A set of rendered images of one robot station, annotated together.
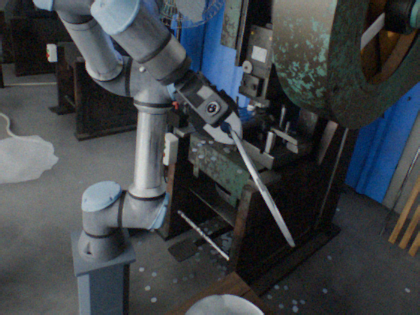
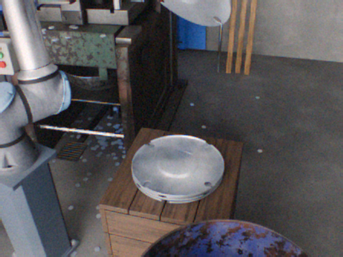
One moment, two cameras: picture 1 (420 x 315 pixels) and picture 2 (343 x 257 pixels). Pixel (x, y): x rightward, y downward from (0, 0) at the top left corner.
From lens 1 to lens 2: 44 cm
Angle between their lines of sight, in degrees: 29
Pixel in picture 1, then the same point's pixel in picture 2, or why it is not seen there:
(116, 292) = (50, 196)
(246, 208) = (126, 67)
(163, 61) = not seen: outside the picture
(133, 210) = (37, 96)
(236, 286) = (153, 135)
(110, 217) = (18, 114)
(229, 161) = (84, 34)
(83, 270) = (16, 182)
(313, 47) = not seen: outside the picture
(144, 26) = not seen: outside the picture
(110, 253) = (31, 155)
